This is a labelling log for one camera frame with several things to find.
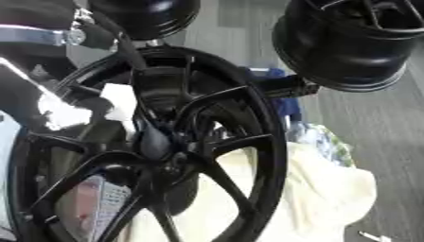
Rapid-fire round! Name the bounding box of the black spoked wheel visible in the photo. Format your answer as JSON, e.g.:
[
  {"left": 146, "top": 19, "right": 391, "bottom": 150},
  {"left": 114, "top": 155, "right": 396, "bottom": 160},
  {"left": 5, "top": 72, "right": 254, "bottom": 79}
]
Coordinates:
[{"left": 8, "top": 44, "right": 291, "bottom": 242}]

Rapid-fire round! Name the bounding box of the blue object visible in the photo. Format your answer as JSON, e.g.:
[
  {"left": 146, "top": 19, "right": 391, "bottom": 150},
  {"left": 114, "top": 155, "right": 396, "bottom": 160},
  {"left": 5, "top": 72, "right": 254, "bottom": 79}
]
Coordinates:
[{"left": 246, "top": 67, "right": 305, "bottom": 123}]

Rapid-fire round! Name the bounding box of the blue and green patterned cloth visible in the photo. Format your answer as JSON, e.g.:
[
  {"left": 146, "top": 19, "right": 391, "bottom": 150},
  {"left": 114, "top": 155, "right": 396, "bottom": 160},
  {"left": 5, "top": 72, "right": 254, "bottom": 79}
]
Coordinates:
[{"left": 286, "top": 122, "right": 357, "bottom": 168}]

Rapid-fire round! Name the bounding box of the cream cloth bag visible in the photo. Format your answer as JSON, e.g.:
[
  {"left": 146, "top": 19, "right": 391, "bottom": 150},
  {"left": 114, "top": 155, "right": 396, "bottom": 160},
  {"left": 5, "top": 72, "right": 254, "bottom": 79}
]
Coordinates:
[{"left": 117, "top": 141, "right": 380, "bottom": 242}]

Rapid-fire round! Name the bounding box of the printed paper label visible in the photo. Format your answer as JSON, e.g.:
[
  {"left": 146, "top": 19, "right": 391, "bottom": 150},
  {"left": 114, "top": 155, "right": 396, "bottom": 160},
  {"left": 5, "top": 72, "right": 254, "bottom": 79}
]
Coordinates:
[{"left": 53, "top": 174, "right": 134, "bottom": 242}]

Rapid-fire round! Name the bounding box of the black bracket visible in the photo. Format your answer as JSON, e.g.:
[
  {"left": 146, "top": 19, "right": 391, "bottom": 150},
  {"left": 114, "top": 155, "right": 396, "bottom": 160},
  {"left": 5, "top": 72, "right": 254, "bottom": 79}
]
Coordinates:
[{"left": 253, "top": 75, "right": 322, "bottom": 99}]

